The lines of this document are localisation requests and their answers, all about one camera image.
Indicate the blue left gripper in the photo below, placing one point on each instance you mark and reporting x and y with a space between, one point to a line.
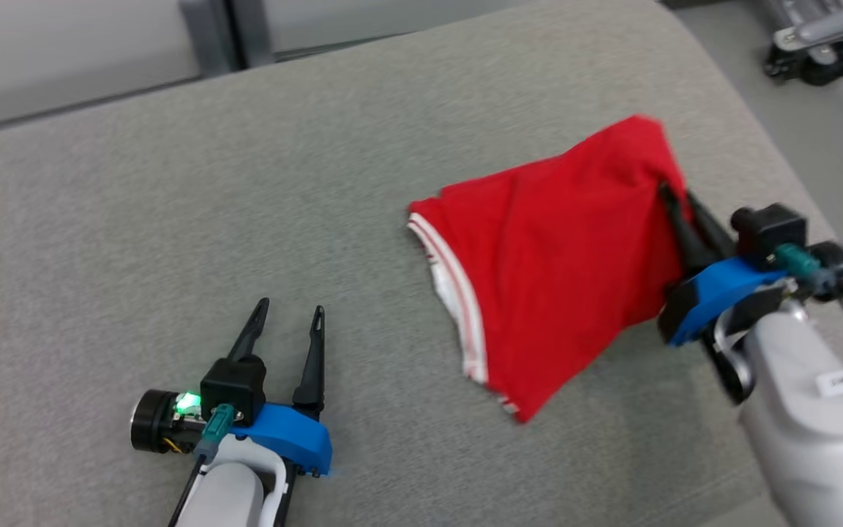
290 435

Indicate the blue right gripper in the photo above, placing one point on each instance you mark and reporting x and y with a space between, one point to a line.
714 293

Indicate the red jersey with white trim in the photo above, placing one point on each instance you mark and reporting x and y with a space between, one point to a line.
553 278

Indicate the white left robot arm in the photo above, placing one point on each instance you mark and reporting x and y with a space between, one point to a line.
231 498

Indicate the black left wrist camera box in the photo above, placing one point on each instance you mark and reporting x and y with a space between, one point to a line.
235 388

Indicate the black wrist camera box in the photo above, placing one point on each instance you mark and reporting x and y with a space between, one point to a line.
235 388
769 230

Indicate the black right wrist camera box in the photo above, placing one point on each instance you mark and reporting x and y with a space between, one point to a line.
769 230

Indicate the black caster on metal frame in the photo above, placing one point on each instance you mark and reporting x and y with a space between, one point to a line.
813 62

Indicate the grey metal partition post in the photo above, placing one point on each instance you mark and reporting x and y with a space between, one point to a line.
209 29

